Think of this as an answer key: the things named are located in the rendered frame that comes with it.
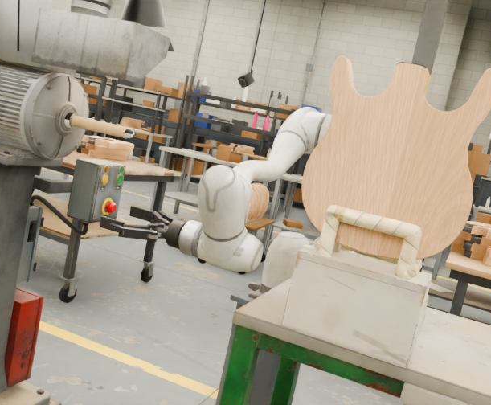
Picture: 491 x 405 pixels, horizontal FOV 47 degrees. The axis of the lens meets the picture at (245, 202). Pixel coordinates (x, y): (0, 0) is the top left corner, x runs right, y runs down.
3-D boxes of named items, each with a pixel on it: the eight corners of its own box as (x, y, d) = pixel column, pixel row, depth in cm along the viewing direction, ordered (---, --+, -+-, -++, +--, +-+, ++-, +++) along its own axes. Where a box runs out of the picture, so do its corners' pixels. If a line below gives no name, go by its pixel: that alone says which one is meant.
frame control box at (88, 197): (18, 223, 192) (30, 149, 189) (60, 219, 212) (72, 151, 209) (77, 243, 184) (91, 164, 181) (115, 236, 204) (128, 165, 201)
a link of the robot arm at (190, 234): (210, 253, 152) (190, 247, 154) (214, 221, 150) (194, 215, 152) (194, 263, 144) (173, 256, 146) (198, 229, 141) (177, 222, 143)
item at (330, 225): (314, 254, 121) (325, 210, 120) (318, 251, 124) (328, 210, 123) (329, 258, 120) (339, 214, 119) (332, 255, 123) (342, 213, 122)
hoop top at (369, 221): (322, 218, 120) (325, 203, 119) (326, 217, 123) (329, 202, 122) (419, 243, 113) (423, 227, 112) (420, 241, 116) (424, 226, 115)
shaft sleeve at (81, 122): (70, 125, 164) (72, 115, 164) (77, 126, 167) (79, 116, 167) (122, 138, 158) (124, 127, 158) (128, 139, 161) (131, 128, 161)
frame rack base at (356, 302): (280, 326, 123) (296, 250, 121) (299, 311, 137) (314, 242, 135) (407, 369, 114) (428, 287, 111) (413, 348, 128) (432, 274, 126)
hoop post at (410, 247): (394, 276, 115) (405, 231, 114) (395, 273, 118) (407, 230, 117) (410, 280, 114) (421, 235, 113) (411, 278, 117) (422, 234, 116)
